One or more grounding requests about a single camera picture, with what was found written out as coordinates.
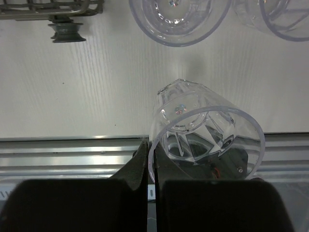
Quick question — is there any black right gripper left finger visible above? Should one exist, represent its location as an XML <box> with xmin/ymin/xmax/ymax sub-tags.
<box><xmin>0</xmin><ymin>140</ymin><xmax>148</xmax><ymax>232</ymax></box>

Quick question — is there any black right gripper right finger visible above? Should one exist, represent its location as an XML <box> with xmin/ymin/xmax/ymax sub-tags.
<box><xmin>154</xmin><ymin>146</ymin><xmax>294</xmax><ymax>232</ymax></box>

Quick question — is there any grey wire dish rack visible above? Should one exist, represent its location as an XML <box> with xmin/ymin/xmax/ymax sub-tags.
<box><xmin>0</xmin><ymin>0</ymin><xmax>104</xmax><ymax>44</ymax></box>

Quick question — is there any clear glass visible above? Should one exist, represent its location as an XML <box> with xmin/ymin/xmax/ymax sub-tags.
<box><xmin>148</xmin><ymin>79</ymin><xmax>266</xmax><ymax>179</ymax></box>
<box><xmin>129</xmin><ymin>0</ymin><xmax>232</xmax><ymax>47</ymax></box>
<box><xmin>232</xmin><ymin>0</ymin><xmax>309</xmax><ymax>42</ymax></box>

